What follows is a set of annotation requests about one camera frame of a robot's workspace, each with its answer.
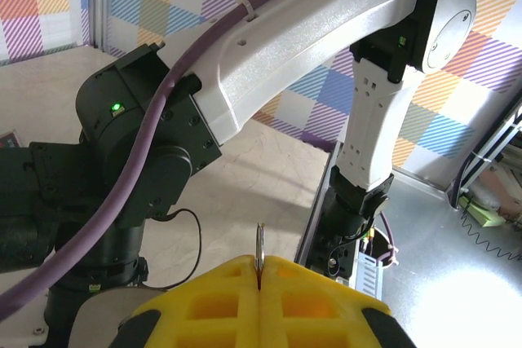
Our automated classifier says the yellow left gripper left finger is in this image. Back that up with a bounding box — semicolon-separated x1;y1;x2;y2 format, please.
109;254;261;348

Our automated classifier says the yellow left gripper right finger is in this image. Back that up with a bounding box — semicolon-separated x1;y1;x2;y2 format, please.
259;256;417;348

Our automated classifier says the green box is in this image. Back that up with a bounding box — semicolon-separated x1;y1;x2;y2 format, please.
458;195;522;227

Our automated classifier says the perforated metal cable tray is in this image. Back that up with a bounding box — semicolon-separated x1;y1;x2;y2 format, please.
353;252;387;300

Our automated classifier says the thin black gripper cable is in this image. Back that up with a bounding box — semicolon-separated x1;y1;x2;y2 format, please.
154;208;205;289

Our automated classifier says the thin purple base cable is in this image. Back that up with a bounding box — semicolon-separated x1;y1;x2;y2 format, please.
378;211;403;270

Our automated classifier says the aluminium corner post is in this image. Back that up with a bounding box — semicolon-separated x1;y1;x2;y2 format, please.
86;0;110;52

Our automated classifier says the black coiled cable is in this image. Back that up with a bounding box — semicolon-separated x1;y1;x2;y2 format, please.
461;209;522;262

